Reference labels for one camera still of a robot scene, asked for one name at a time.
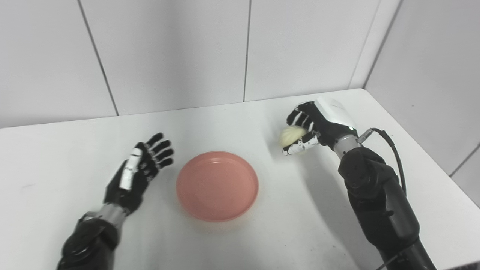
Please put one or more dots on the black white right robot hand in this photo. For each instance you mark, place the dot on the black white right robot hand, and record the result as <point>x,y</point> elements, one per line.
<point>330,120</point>

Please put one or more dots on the pink round plate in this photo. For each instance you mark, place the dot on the pink round plate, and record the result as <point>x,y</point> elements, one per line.
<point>217,186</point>

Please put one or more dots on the cream steamed bun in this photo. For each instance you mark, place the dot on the cream steamed bun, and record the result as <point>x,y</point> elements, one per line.
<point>290,135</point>

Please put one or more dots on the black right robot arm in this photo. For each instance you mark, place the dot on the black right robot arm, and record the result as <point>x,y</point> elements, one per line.
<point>378,198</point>

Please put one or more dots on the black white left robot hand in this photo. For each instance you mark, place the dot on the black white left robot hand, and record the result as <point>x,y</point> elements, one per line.
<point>131,185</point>

